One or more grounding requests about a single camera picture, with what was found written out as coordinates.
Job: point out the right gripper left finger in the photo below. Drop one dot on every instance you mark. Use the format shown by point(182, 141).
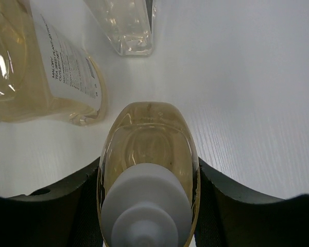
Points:
point(61, 214)

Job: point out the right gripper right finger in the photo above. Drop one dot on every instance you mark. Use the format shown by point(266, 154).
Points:
point(232, 214)

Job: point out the white-capped yellow bottle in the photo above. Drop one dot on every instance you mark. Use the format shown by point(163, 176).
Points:
point(148, 186)
point(42, 73)

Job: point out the grey-capped clear bottle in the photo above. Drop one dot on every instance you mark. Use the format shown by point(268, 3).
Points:
point(127, 24)

